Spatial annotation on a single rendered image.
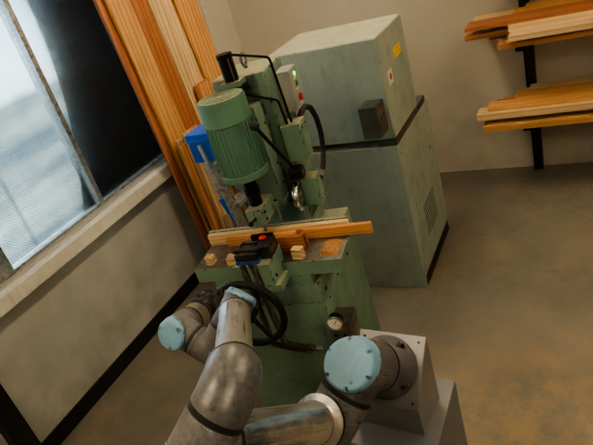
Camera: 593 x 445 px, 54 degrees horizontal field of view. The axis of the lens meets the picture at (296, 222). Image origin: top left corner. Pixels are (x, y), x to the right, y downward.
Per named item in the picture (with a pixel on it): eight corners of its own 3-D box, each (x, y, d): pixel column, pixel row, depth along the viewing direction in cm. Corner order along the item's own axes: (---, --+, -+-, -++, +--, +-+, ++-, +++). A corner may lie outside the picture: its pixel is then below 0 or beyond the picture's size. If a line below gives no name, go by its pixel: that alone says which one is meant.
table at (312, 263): (188, 297, 223) (183, 285, 220) (218, 253, 248) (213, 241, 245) (340, 288, 201) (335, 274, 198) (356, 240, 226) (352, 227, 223)
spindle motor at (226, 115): (217, 189, 214) (187, 109, 200) (234, 168, 228) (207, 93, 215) (260, 183, 208) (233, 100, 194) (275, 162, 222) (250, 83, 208)
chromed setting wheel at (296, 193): (296, 217, 230) (287, 190, 225) (304, 202, 240) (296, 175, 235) (303, 216, 229) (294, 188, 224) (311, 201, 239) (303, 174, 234)
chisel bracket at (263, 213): (251, 230, 225) (244, 212, 221) (262, 213, 236) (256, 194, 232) (268, 229, 222) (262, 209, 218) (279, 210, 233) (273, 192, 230)
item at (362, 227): (228, 246, 237) (225, 238, 235) (230, 244, 239) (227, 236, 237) (371, 232, 215) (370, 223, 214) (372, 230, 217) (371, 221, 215)
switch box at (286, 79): (284, 113, 231) (273, 73, 223) (291, 104, 239) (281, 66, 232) (299, 110, 228) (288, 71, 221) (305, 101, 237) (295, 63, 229)
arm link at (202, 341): (235, 342, 160) (198, 319, 163) (215, 378, 161) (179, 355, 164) (245, 337, 170) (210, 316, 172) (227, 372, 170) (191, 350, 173)
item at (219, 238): (211, 245, 242) (206, 236, 240) (213, 243, 243) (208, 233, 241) (349, 232, 220) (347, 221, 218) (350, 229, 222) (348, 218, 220)
